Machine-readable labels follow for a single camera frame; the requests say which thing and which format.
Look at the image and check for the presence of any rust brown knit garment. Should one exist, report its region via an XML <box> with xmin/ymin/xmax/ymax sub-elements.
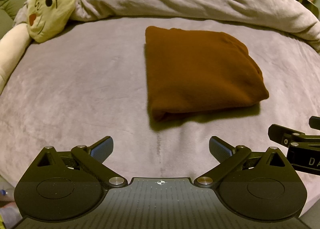
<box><xmin>145</xmin><ymin>26</ymin><xmax>269</xmax><ymax>121</ymax></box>

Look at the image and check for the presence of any gold side table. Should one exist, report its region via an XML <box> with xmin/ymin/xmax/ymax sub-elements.
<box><xmin>297</xmin><ymin>0</ymin><xmax>319</xmax><ymax>18</ymax></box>

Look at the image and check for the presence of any lilac bed sheet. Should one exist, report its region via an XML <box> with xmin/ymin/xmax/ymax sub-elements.
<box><xmin>0</xmin><ymin>16</ymin><xmax>320</xmax><ymax>192</ymax></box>

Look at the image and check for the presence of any yellow cat face plush pillow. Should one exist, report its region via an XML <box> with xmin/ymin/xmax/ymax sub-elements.
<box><xmin>27</xmin><ymin>0</ymin><xmax>76</xmax><ymax>43</ymax></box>

